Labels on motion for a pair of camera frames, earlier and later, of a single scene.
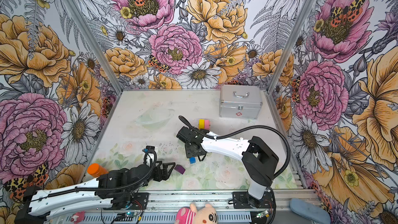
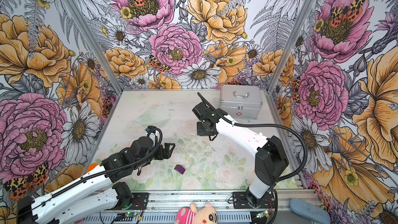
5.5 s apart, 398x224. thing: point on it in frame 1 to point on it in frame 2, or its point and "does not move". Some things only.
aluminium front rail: [165, 205] does not move
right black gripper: [189, 154] to [200, 131]
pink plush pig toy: [206, 215] does not move
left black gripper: [159, 177] to [167, 152]
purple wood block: [180, 168] does not move
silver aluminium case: [240, 101] does not move
